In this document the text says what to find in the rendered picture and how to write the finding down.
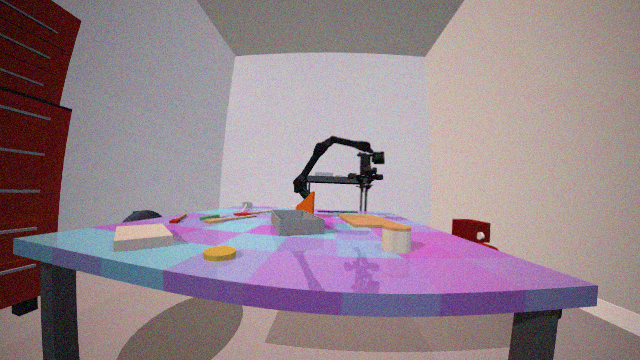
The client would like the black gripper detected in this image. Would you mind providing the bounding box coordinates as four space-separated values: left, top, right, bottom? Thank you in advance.
348 163 383 193

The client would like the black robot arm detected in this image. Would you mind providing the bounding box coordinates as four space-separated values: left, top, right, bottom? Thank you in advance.
293 135 385 199

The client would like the yellow flat disc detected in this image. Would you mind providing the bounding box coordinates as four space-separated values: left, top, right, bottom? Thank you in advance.
203 246 236 262

